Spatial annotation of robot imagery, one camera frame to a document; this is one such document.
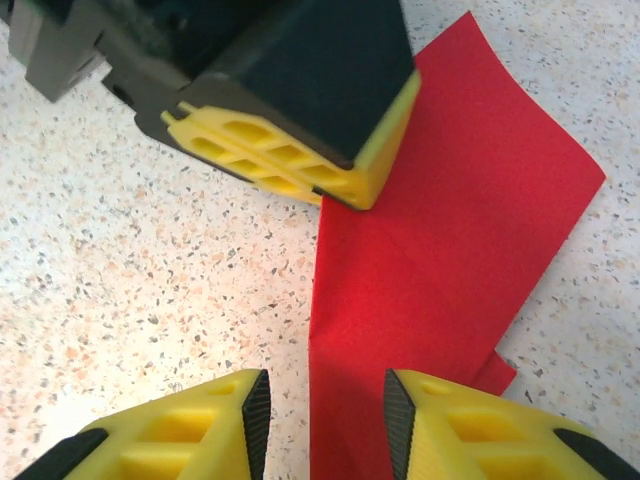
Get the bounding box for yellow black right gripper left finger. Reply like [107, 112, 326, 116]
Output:
[14, 368, 272, 480]

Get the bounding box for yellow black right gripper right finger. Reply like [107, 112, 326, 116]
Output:
[383, 368, 640, 480]

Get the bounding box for red cloth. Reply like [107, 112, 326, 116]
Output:
[308, 10, 607, 480]

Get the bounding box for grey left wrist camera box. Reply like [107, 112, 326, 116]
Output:
[8, 0, 114, 104]

